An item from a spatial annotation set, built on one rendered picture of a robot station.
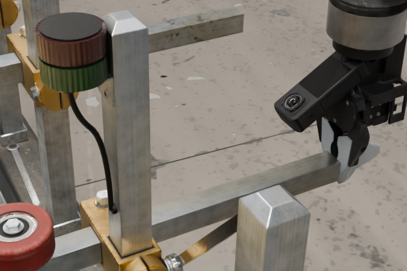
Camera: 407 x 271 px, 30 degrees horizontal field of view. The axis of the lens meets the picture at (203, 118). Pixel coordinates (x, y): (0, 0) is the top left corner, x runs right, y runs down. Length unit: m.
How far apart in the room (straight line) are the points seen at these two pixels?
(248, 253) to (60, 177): 0.55
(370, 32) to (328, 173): 0.21
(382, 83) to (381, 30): 0.10
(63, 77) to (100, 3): 2.81
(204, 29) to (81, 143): 1.48
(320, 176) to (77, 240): 0.32
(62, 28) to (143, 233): 0.25
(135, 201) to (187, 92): 2.01
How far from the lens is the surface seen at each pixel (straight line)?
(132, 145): 0.73
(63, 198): 1.07
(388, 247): 2.19
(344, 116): 0.93
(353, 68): 0.90
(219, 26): 1.09
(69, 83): 0.66
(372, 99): 0.92
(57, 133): 1.00
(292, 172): 0.95
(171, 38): 1.06
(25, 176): 1.21
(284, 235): 0.50
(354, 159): 0.95
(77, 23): 0.67
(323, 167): 0.96
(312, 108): 0.88
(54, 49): 0.64
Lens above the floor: 1.43
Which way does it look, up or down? 33 degrees down
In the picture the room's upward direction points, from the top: 2 degrees clockwise
